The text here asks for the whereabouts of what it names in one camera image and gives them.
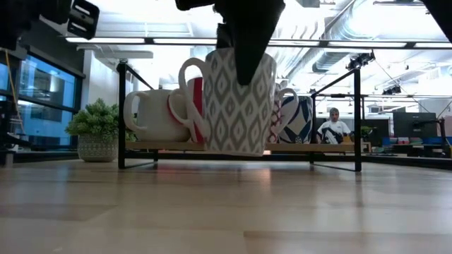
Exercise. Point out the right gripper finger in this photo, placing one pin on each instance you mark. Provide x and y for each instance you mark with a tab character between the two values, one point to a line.
254	35
224	35

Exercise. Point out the white mug grey diamonds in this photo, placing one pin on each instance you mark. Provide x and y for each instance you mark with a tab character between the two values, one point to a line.
233	120

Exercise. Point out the white mug red pattern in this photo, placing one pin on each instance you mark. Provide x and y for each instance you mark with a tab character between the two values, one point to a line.
277	123

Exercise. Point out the white mug blue pattern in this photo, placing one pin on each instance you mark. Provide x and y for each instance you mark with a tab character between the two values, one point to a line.
300	120

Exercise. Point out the olive green mug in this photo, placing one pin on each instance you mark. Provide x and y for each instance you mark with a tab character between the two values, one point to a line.
155	116

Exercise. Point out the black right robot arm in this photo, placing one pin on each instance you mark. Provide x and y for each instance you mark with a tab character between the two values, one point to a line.
441	14

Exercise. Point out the dark framed window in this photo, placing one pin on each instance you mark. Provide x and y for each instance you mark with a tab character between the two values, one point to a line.
46	84

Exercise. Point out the long ceiling light fixture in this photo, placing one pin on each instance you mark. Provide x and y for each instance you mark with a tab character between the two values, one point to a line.
106	40

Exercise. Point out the black ceiling spotlight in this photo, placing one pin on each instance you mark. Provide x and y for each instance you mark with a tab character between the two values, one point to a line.
360	60
392	90

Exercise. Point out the person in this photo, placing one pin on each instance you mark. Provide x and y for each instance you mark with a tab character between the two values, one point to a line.
333	130

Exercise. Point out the artificial plant patterned pot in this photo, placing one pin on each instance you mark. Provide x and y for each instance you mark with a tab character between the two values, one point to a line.
95	123

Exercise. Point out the wooden shelf black legs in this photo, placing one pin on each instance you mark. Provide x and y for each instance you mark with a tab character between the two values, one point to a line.
318	147

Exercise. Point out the black desktop monitor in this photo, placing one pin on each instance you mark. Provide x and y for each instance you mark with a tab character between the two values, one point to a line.
415	123

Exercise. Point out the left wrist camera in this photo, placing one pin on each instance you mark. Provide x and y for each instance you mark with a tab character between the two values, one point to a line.
83	17

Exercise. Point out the silver ceiling duct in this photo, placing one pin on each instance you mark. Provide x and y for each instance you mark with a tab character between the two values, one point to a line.
353	28

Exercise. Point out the black aluminium table frame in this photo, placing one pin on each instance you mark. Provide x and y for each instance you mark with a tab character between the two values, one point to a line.
42	155

